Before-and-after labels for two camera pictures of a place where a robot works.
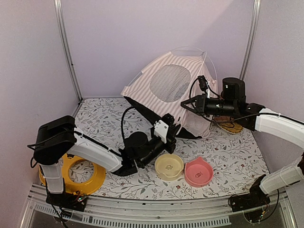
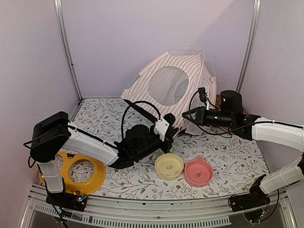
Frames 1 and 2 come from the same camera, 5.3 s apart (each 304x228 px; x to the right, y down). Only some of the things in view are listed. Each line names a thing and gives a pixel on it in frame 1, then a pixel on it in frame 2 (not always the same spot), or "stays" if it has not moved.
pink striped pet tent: [161, 89] stays
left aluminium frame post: [68, 47] stays
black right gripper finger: [191, 104] -> [196, 117]
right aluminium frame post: [252, 30] stays
